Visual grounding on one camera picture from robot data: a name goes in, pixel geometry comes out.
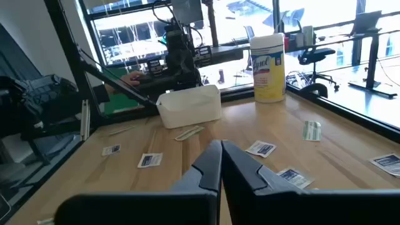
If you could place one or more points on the person's hand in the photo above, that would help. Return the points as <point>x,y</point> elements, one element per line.
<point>132,78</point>

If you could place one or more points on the grey monitor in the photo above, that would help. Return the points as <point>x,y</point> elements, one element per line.
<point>365,22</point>

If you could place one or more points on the silver metal bracket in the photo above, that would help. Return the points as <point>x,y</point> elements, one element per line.
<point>85,122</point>

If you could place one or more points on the white plastic bin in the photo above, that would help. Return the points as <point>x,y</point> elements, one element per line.
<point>190,109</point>

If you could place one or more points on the person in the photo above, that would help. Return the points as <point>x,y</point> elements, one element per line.
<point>120,104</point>

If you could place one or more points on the white blue alcohol wipe packet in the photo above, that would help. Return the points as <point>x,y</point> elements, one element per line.
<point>150,160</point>
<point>387,164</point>
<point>295,178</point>
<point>261,148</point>
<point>111,150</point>

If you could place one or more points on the black aluminium table frame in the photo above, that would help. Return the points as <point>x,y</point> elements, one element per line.
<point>353,117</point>

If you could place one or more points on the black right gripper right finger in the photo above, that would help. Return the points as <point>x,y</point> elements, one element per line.
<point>240,181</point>

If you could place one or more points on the black bag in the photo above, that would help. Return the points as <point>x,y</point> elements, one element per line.
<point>37,103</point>

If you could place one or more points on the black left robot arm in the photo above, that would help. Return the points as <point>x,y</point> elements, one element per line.
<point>178,34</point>

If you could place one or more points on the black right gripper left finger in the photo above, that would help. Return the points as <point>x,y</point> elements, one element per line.
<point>206,175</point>

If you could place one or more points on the black office chair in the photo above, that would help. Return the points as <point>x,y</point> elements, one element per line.
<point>315,54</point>

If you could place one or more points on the yellow white Lysol wipes canister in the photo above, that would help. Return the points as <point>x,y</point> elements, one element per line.
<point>268,72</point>

